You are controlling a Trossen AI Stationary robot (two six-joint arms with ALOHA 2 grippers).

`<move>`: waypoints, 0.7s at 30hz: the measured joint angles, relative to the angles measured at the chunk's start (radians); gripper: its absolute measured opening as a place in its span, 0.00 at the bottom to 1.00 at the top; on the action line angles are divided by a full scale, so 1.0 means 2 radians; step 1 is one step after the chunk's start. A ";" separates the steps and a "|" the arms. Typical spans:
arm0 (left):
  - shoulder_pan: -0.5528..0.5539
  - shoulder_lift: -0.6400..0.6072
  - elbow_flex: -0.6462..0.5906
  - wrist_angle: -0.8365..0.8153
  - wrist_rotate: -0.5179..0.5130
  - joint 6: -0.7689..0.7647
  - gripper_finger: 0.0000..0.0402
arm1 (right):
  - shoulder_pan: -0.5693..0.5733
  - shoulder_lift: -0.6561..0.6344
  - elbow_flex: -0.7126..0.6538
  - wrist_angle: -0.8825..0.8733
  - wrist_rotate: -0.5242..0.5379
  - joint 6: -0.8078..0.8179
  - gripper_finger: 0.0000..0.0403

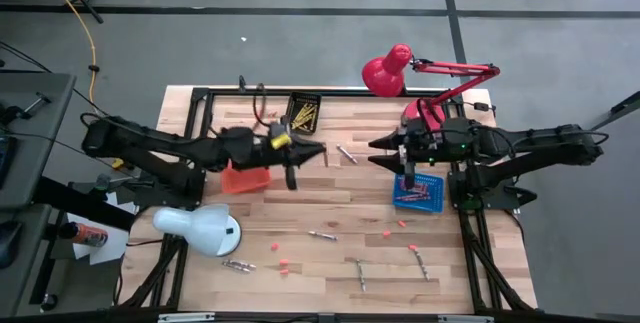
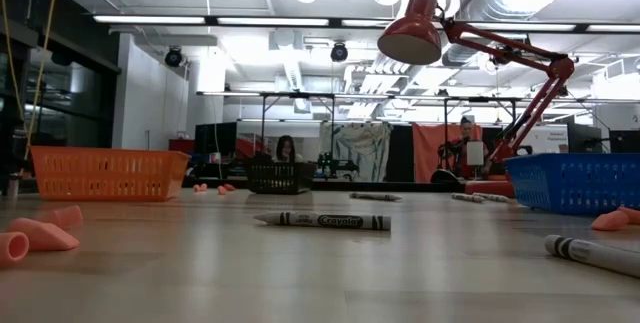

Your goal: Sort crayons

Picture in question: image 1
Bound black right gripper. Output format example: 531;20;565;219
368;120;444;190

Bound dark flat device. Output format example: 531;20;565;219
0;135;14;190

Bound black diagonal beam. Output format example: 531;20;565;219
32;176;137;233

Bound yellow tape tag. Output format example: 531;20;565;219
269;132;294;150

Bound orange plastic basket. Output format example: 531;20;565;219
219;160;273;196

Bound white paper sheets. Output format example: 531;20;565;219
66;191;140;267

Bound black metal handle tool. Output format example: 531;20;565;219
0;91;52;125

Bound black support pole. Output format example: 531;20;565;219
585;90;640;135

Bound black round knob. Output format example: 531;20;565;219
39;292;59;313

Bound silver metal bracket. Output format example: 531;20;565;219
157;312;216;323
437;315;495;323

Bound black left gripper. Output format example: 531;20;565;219
249;135;327;192

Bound black computer mouse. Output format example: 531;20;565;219
0;220;24;270

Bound yellow extension cable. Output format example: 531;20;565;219
33;0;125;171

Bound orange spray can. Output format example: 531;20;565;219
58;221;110;248

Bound blue plastic basket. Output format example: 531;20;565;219
392;171;445;214

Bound red desk lamp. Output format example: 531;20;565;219
361;43;501;127

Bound grey side table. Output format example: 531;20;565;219
0;203;51;320
0;72;77;209

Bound black floor cable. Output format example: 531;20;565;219
0;40;114;119

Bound black plastic basket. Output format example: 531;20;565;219
283;91;324;137

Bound white desk lamp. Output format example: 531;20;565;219
152;203;243;258

